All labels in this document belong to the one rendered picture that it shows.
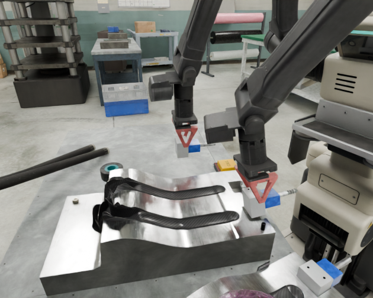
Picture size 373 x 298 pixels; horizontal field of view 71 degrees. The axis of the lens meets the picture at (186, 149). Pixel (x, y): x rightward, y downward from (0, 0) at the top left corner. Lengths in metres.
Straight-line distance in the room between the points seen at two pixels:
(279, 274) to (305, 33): 0.45
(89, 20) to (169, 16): 1.85
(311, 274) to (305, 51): 0.41
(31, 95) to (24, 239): 3.88
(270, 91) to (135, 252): 0.40
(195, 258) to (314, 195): 0.48
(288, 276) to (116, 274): 0.35
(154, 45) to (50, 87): 3.29
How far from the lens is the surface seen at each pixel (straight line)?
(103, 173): 0.94
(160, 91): 0.74
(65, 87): 4.48
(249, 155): 0.58
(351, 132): 0.82
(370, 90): 0.82
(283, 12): 0.77
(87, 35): 6.97
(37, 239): 0.82
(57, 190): 0.97
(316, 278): 0.60
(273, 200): 0.66
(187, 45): 0.69
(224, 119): 0.55
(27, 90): 4.61
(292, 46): 0.42
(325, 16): 0.39
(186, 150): 0.83
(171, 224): 0.64
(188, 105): 0.77
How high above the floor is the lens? 1.33
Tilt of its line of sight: 28 degrees down
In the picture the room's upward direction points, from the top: straight up
